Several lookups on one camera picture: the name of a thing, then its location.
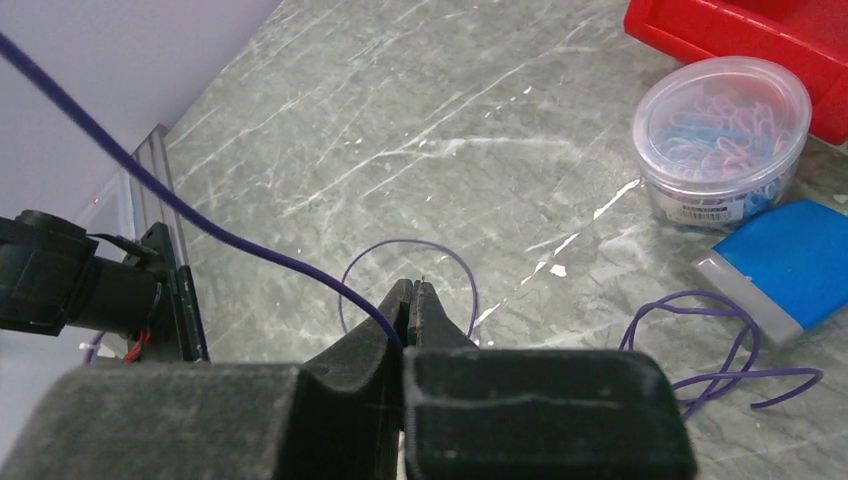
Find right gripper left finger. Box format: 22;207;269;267
0;278;415;480

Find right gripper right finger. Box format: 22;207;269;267
402;281;697;479

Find purple dark cables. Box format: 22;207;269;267
0;29;825;420

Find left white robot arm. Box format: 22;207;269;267
1;210;209;363

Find blue block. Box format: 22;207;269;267
692;200;847;346

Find clear plastic cup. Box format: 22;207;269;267
631;56;812;231

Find red plastic bin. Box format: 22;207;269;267
623;0;847;145

